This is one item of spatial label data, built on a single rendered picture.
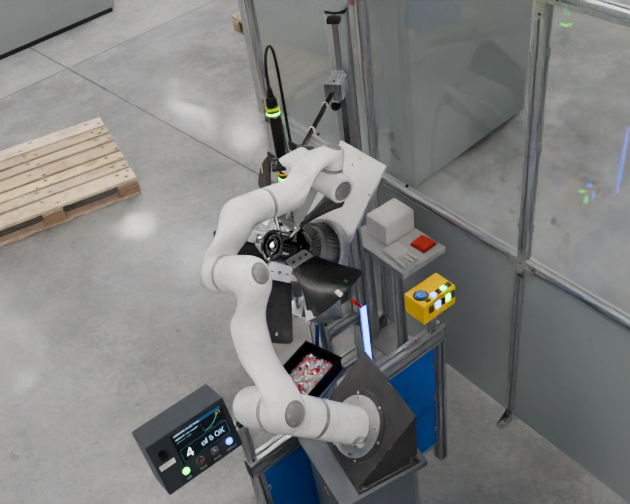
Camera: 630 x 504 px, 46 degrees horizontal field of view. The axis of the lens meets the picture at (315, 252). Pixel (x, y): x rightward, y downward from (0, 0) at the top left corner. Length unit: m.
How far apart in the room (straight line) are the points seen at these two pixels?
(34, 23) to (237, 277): 6.39
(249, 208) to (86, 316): 2.69
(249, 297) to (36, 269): 3.26
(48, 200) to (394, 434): 3.63
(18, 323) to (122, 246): 0.80
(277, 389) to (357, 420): 0.36
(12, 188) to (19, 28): 2.72
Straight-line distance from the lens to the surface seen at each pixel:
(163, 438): 2.21
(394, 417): 2.28
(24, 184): 5.67
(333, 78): 2.98
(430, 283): 2.73
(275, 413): 2.01
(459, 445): 3.59
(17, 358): 4.54
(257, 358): 2.01
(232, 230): 1.98
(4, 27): 8.00
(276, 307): 2.79
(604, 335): 2.88
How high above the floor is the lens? 2.96
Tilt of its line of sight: 41 degrees down
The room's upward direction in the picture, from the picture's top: 9 degrees counter-clockwise
